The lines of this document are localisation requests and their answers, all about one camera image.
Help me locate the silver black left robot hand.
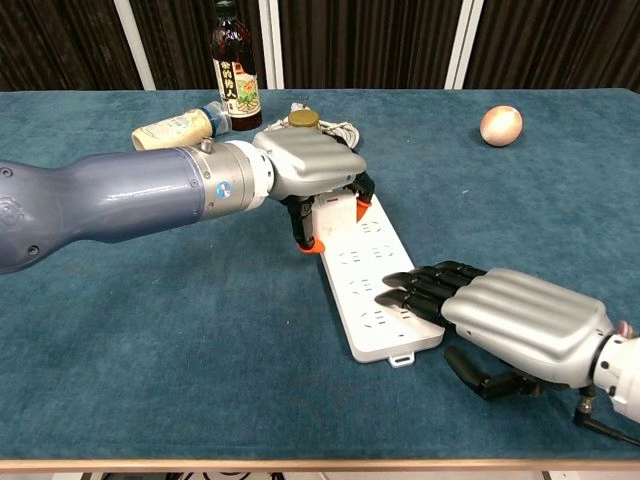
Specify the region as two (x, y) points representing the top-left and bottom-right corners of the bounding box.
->
(252, 127), (376, 254)

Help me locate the cream squeeze sauce bottle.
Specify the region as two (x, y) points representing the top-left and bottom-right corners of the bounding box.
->
(131, 101), (232, 151)

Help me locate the white cable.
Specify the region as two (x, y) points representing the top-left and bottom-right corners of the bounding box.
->
(269, 102), (362, 151)

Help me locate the teal velvet table cloth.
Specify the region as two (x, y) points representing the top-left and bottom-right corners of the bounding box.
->
(0, 88), (640, 461)

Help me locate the small gold-lidded green jar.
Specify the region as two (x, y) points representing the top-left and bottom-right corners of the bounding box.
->
(288, 109), (321, 130)

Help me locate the pale round onion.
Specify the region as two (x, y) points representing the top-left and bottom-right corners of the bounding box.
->
(479, 105), (524, 148)

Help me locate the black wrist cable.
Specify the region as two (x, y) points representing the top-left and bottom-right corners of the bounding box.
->
(572, 394), (640, 446)

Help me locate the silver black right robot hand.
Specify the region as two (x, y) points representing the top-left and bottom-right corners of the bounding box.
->
(373, 260), (615, 401)

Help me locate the white frame post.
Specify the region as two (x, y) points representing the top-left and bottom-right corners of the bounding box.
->
(113, 0), (157, 91)
(258, 0), (285, 90)
(443, 0), (485, 90)

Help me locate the white power strip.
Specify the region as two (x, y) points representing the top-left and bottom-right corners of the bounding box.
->
(314, 194), (446, 369)

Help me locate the dark sauce bottle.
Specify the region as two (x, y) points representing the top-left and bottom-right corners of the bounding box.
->
(209, 0), (263, 132)

